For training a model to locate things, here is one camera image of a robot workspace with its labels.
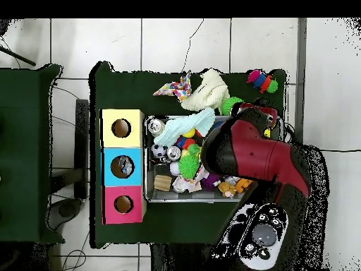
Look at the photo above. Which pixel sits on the small open silver can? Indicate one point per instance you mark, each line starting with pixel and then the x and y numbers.
pixel 174 153

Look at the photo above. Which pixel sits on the colourful patterned cloth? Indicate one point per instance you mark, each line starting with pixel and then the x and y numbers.
pixel 179 89

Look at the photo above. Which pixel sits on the dark green table cloth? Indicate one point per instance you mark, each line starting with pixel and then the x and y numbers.
pixel 130 84
pixel 28 141

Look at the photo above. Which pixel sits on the black panel stand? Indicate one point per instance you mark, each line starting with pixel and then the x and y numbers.
pixel 82 147

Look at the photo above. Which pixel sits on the grey stand base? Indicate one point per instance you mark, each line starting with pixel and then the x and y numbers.
pixel 69 210

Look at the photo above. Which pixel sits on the green spiky rubber ball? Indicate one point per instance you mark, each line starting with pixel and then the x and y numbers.
pixel 189 165
pixel 230 105

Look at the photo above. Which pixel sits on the cream knitted cloth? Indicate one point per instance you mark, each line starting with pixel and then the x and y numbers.
pixel 208 90

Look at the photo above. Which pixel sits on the multicoloured spiky caterpillar toy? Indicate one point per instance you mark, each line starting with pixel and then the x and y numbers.
pixel 262 82
pixel 187 145

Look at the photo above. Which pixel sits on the mint green knitted cloth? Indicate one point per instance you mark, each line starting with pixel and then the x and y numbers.
pixel 186 127

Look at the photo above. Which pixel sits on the shallow clear mesh bin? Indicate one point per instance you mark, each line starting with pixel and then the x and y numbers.
pixel 163 197

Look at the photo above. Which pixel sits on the wooden box with three holes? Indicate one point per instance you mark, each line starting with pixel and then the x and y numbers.
pixel 122 153

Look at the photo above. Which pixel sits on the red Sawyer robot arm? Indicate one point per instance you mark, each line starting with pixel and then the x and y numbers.
pixel 259 152

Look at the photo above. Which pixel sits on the flat wooden block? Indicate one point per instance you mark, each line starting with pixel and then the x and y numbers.
pixel 162 182

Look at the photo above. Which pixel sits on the black and white soccer ball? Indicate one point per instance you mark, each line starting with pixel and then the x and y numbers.
pixel 159 151

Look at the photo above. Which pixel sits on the crushed silver drink can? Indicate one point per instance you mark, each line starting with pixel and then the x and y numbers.
pixel 156 126

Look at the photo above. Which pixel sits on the whitish foil wrapper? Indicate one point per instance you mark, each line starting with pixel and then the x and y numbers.
pixel 186 182

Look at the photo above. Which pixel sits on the tan plush animal toy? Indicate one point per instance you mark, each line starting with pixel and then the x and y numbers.
pixel 227 188

